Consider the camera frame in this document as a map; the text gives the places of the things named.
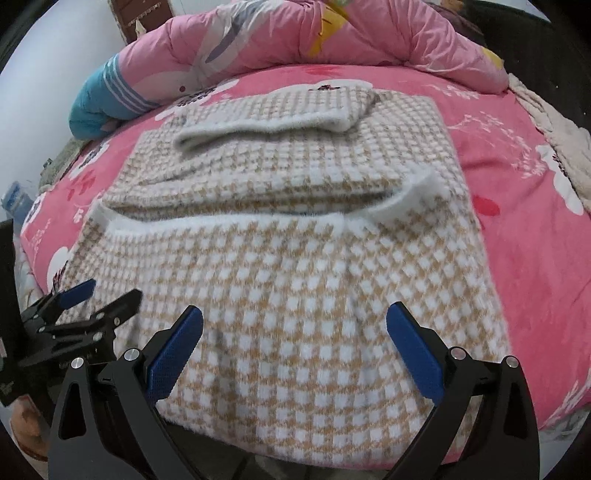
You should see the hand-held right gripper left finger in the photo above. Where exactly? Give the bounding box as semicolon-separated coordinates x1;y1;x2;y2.
48;305;204;480

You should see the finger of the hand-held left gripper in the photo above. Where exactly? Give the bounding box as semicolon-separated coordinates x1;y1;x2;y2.
18;289;143;367
21;278;98;326

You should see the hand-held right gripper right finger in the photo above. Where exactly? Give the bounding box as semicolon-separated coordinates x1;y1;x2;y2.
387;301;541;480

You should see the beige checked coat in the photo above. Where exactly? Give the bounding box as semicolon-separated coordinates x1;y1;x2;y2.
60;85;513;467

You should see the person's left hand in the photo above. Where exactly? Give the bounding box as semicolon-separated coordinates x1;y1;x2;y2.
11;397;49;462

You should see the white printed bed sheet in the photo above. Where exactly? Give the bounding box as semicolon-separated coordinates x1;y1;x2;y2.
14;249;47;296

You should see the blue plastic box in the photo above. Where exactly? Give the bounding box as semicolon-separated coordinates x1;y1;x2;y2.
1;181;24;215

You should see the grey patterned cloth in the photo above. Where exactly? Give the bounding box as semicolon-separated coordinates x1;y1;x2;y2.
39;138;86;190

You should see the pink floral bed blanket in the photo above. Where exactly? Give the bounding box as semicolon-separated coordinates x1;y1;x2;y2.
18;62;591;430

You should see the cream fluffy garment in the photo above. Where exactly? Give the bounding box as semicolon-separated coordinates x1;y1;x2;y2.
508;71;591;213

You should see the brown wooden door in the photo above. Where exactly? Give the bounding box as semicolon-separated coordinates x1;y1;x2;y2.
107;0;174;47

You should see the pink printed duvet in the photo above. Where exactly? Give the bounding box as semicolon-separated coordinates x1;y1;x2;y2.
68;0;509;139

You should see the black padded headboard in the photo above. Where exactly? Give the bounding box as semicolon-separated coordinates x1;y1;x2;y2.
466;0;591;134

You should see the dark maroon cloth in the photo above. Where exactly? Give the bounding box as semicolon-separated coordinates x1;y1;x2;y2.
425;0;476;28

